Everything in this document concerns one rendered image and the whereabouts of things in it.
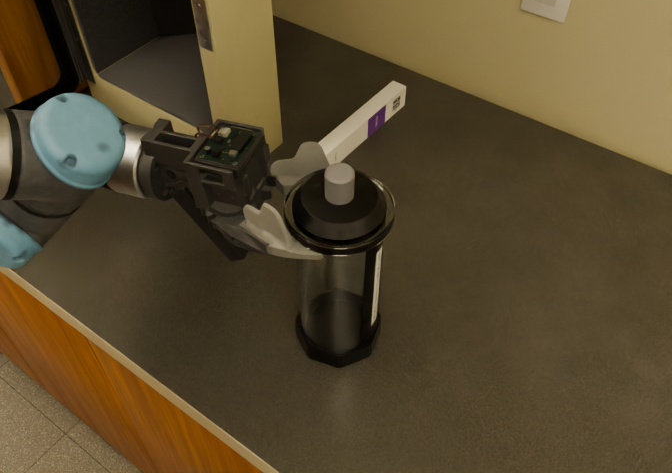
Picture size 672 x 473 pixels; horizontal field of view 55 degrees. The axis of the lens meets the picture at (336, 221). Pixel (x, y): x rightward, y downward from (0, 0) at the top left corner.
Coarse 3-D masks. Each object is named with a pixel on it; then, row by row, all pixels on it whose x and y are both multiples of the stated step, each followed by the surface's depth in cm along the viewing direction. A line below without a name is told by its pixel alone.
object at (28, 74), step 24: (0, 0) 88; (24, 0) 90; (0, 24) 90; (24, 24) 92; (0, 48) 92; (24, 48) 94; (48, 48) 97; (0, 72) 93; (24, 72) 96; (48, 72) 99; (0, 96) 95; (24, 96) 98
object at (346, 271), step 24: (288, 192) 64; (384, 192) 64; (288, 216) 62; (312, 240) 60; (336, 240) 60; (360, 240) 60; (312, 264) 64; (336, 264) 62; (360, 264) 63; (312, 288) 67; (336, 288) 65; (360, 288) 66; (312, 312) 70; (336, 312) 68; (360, 312) 69; (312, 336) 74; (336, 336) 72; (360, 336) 73
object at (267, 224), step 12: (264, 204) 59; (252, 216) 63; (264, 216) 61; (276, 216) 59; (252, 228) 63; (264, 228) 62; (276, 228) 60; (264, 240) 62; (276, 240) 62; (288, 240) 61; (276, 252) 62; (288, 252) 61; (300, 252) 61; (312, 252) 61
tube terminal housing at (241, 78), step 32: (224, 0) 77; (256, 0) 82; (224, 32) 80; (256, 32) 85; (224, 64) 83; (256, 64) 88; (96, 96) 107; (128, 96) 101; (224, 96) 86; (256, 96) 92; (192, 128) 95
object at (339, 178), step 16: (320, 176) 63; (336, 176) 59; (352, 176) 59; (304, 192) 62; (320, 192) 62; (336, 192) 60; (352, 192) 61; (368, 192) 62; (304, 208) 61; (320, 208) 60; (336, 208) 60; (352, 208) 60; (368, 208) 60; (384, 208) 62; (304, 224) 60; (320, 224) 60; (336, 224) 59; (352, 224) 59; (368, 224) 60
